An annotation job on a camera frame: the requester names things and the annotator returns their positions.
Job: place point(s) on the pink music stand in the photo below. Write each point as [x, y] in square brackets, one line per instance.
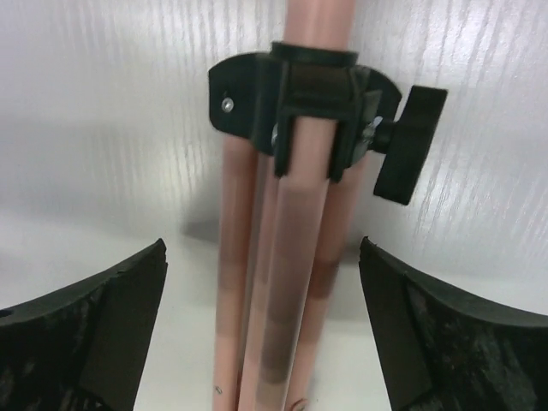
[298, 121]

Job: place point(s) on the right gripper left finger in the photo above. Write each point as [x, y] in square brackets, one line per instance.
[84, 346]

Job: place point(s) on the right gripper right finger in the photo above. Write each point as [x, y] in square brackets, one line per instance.
[443, 348]

